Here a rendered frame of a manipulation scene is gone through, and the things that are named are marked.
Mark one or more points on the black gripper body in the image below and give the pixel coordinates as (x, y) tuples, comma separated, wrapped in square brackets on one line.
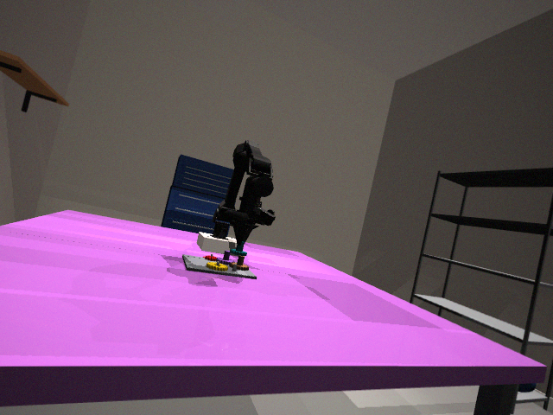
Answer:
[(243, 215)]

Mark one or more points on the purple gear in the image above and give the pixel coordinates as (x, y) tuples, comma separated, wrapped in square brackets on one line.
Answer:
[(225, 260)]

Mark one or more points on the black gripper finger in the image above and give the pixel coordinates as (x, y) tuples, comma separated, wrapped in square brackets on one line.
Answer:
[(248, 231), (239, 229)]

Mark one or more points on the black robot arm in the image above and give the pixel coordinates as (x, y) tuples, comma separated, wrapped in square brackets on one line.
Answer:
[(248, 158)]

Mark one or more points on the teal gear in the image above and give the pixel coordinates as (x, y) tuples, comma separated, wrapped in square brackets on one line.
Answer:
[(239, 250)]

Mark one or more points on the orange gear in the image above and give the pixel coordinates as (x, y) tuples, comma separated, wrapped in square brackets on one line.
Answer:
[(240, 265)]

